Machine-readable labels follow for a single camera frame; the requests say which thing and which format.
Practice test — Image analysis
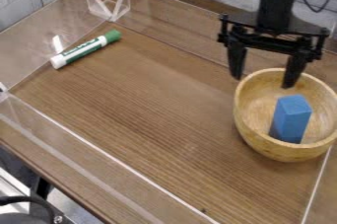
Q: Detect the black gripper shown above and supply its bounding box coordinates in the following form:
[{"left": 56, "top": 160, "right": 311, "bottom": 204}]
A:
[{"left": 218, "top": 12, "right": 329, "bottom": 89}]

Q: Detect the blue block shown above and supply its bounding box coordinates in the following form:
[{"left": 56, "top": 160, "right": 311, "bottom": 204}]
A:
[{"left": 270, "top": 95, "right": 312, "bottom": 144}]

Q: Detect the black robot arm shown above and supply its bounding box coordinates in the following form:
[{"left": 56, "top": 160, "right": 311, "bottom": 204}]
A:
[{"left": 218, "top": 0, "right": 331, "bottom": 89}]

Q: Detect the brown wooden bowl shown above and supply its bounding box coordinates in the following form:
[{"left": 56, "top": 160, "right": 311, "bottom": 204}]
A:
[{"left": 234, "top": 68, "right": 337, "bottom": 162}]

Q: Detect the green white marker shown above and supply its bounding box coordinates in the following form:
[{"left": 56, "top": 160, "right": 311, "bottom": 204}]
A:
[{"left": 51, "top": 30, "right": 122, "bottom": 69}]

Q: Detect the clear acrylic tray wall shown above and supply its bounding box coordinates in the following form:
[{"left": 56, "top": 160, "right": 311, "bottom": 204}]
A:
[{"left": 0, "top": 0, "right": 337, "bottom": 224}]

